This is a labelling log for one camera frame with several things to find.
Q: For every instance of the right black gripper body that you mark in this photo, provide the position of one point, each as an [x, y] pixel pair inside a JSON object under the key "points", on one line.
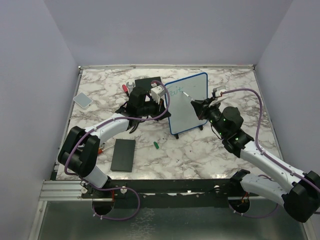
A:
{"points": [[213, 113]]}

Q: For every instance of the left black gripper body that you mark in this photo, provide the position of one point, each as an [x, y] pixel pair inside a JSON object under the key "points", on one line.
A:
{"points": [[154, 109]]}

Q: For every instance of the green whiteboard marker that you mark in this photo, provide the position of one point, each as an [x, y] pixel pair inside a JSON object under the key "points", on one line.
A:
{"points": [[188, 96]]}

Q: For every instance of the blue framed whiteboard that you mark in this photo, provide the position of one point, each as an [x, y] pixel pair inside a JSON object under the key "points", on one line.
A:
{"points": [[183, 117]]}

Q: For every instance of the green marker cap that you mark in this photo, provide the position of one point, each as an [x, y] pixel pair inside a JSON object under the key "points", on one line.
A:
{"points": [[156, 145]]}

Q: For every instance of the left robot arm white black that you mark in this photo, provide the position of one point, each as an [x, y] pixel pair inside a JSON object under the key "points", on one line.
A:
{"points": [[79, 151]]}

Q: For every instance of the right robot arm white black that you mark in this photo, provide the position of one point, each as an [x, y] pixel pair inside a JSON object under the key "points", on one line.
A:
{"points": [[298, 192]]}

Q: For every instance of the silver wrench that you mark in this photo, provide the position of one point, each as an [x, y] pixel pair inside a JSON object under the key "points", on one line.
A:
{"points": [[130, 86]]}

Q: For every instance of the black rectangular box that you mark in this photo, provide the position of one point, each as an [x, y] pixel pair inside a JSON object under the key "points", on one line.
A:
{"points": [[123, 155]]}

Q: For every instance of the white square device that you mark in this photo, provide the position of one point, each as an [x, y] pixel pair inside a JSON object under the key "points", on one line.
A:
{"points": [[82, 100]]}

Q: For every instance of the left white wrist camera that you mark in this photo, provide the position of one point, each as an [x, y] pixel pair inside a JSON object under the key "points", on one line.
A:
{"points": [[156, 92]]}

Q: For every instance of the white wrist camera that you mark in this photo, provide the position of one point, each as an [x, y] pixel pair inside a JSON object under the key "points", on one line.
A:
{"points": [[218, 91], [156, 92]]}

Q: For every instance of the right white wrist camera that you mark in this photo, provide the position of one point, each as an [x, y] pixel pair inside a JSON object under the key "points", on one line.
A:
{"points": [[218, 91]]}

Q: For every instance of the black handled pliers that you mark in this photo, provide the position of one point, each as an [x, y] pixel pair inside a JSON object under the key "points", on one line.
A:
{"points": [[133, 124]]}

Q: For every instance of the black network switch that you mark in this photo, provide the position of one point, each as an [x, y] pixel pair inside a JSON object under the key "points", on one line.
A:
{"points": [[146, 83]]}

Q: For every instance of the red handled screwdriver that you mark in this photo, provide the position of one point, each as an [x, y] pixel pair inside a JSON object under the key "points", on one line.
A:
{"points": [[125, 89]]}

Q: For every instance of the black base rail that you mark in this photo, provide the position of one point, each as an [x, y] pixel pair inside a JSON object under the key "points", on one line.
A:
{"points": [[154, 193]]}

